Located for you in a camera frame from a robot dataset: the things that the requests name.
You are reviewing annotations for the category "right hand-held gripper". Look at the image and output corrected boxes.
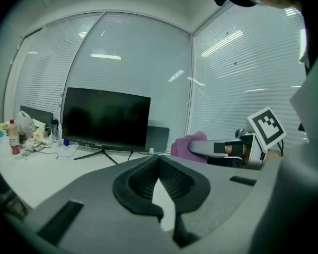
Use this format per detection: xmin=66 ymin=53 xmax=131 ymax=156
xmin=188 ymin=106 xmax=287 ymax=170

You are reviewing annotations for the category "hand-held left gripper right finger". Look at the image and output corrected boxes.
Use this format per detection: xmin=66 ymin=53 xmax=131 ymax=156
xmin=158 ymin=155 xmax=261 ymax=249

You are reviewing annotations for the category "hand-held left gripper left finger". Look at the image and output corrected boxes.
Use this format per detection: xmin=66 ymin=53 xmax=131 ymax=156
xmin=5 ymin=155 xmax=181 ymax=254

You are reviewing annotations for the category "pink cloth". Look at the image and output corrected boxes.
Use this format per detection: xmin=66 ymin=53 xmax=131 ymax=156
xmin=170 ymin=131 xmax=209 ymax=165

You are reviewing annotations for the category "black computer monitor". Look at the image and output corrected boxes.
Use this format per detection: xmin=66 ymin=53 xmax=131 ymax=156
xmin=61 ymin=87 xmax=152 ymax=165

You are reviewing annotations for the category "crumpled beige rag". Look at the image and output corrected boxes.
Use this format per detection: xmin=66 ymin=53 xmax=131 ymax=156
xmin=21 ymin=137 xmax=50 ymax=157

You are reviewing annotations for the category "black water bottle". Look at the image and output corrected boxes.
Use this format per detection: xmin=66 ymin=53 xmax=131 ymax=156
xmin=50 ymin=118 xmax=60 ymax=140

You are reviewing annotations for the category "yellow tissue box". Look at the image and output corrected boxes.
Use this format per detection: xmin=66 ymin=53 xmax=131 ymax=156
xmin=32 ymin=127 xmax=49 ymax=140

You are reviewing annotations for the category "red-capped drink bottle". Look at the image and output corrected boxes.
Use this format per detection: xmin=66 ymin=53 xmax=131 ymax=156
xmin=8 ymin=119 xmax=23 ymax=156

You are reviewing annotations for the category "white plastic bag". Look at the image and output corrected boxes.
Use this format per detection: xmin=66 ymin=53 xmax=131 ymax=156
xmin=15 ymin=111 xmax=37 ymax=140

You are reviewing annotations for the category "black cable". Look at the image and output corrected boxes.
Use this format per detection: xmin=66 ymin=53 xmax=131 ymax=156
xmin=39 ymin=144 xmax=82 ymax=161

